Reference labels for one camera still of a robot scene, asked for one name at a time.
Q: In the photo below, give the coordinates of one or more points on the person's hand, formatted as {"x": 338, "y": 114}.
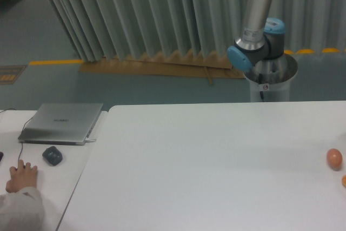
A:
{"x": 22, "y": 176}

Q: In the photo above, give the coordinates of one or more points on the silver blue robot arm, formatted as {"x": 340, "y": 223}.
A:
{"x": 251, "y": 46}

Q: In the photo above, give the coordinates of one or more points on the white sleeved forearm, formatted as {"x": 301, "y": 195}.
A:
{"x": 22, "y": 210}

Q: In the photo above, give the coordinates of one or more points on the black device at edge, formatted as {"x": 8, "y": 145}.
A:
{"x": 1, "y": 156}

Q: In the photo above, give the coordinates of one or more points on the dark grey earbuds case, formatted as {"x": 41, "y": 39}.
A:
{"x": 53, "y": 156}

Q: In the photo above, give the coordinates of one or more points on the silver closed laptop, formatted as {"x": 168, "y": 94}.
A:
{"x": 61, "y": 123}

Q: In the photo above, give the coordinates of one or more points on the pale green curtain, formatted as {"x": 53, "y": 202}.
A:
{"x": 133, "y": 28}

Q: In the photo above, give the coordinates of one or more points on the brown cardboard sheet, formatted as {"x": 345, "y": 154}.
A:
{"x": 211, "y": 67}

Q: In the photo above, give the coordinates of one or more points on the brown egg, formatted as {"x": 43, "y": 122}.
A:
{"x": 334, "y": 159}

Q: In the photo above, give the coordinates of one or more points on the orange fruit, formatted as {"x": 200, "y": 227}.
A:
{"x": 344, "y": 180}

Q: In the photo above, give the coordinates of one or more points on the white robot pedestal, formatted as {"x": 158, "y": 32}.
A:
{"x": 269, "y": 80}

